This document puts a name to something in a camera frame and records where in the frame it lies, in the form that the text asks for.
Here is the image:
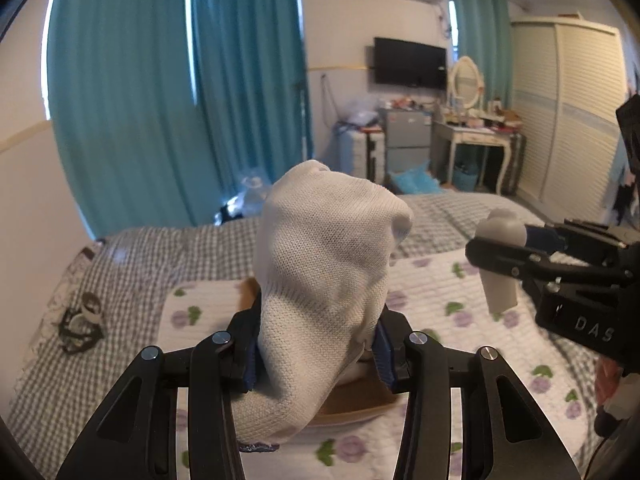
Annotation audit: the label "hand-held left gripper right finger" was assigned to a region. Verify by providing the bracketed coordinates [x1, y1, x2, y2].
[372, 310, 576, 480]

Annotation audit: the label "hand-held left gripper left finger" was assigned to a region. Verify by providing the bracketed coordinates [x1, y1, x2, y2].
[55, 307, 264, 480]

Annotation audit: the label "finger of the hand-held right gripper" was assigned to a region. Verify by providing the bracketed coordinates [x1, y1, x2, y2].
[522, 219, 622, 262]
[464, 236, 557, 287]

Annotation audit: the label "pale sock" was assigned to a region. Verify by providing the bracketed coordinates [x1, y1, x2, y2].
[475, 208, 527, 314]

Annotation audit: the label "brown cardboard box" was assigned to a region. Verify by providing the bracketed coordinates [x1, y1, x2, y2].
[242, 277, 408, 429]

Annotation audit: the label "white sock with navy toe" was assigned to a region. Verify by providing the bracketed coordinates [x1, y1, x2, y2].
[231, 159, 415, 455]

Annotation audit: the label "floral quilted mat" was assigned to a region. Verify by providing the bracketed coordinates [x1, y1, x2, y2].
[162, 252, 603, 480]

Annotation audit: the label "dark striped suitcase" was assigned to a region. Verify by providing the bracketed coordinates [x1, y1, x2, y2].
[500, 132, 527, 196]

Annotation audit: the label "dark hanging garment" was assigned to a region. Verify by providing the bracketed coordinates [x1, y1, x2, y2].
[613, 91, 640, 227]

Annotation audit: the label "blue plastic bag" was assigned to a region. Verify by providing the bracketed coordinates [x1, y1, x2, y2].
[388, 162, 444, 196]

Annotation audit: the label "cream slatted wardrobe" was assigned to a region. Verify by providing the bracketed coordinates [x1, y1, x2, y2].
[509, 16, 629, 224]

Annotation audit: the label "white dressing table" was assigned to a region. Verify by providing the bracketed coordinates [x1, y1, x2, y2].
[432, 120, 516, 194]

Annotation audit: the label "assorted cosmetics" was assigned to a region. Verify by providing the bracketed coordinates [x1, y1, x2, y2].
[439, 100, 524, 134]

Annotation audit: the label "grey gingham bed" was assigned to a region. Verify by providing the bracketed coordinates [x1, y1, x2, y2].
[5, 191, 623, 480]

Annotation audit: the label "grey mini fridge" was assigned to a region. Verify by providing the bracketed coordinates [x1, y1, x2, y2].
[383, 108, 434, 182]

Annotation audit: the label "clear water jug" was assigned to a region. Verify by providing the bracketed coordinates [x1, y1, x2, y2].
[234, 167, 274, 217]

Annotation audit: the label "oval white mirror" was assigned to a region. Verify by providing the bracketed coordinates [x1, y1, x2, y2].
[447, 56, 485, 111]

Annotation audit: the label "black and white fabric item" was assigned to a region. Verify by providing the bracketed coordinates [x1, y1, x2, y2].
[58, 292, 104, 354]

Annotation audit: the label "white and blue suitcase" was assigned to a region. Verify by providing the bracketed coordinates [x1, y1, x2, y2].
[338, 130, 386, 187]

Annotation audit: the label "grey floral pillow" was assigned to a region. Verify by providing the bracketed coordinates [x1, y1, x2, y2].
[42, 241, 107, 332]

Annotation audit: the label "clear plastic bag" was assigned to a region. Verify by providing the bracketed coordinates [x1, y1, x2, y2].
[344, 100, 384, 129]

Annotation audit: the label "short teal curtain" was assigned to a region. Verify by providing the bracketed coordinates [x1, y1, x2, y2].
[446, 0, 514, 112]

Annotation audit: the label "white standing pole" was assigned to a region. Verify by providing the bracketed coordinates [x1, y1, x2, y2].
[294, 80, 314, 162]

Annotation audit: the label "wide teal curtain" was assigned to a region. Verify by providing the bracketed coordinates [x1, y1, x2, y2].
[46, 0, 202, 239]

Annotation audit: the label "narrow teal curtain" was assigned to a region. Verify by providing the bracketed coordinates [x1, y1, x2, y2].
[190, 0, 314, 212]

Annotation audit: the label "black wall television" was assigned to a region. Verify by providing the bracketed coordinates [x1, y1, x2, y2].
[374, 37, 448, 90]

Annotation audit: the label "hanging wall cable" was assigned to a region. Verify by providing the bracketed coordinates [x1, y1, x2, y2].
[322, 74, 342, 122]

